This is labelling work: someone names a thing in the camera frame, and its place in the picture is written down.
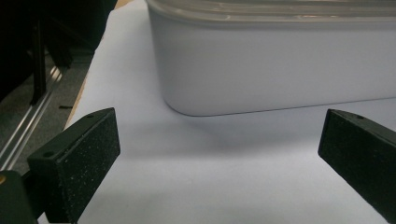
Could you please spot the aluminium floor rail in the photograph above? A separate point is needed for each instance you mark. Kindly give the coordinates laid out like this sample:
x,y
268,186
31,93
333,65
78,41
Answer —
x,y
28,130

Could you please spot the dark curtain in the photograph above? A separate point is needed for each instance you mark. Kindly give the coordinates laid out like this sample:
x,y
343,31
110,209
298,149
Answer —
x,y
18,31

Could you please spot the black metal stand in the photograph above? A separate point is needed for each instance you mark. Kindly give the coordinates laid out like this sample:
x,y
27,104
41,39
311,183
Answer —
x,y
39,62

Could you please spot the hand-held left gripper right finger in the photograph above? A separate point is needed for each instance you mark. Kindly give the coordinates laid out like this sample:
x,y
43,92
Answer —
x,y
361,161

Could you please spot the white compartment storage box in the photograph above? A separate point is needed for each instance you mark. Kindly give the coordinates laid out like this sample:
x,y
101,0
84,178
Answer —
x,y
264,68

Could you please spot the white table cover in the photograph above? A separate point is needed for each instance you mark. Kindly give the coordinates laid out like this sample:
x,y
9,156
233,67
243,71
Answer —
x,y
186,171

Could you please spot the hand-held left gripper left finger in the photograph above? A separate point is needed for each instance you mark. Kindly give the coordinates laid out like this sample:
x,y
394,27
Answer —
x,y
77,161

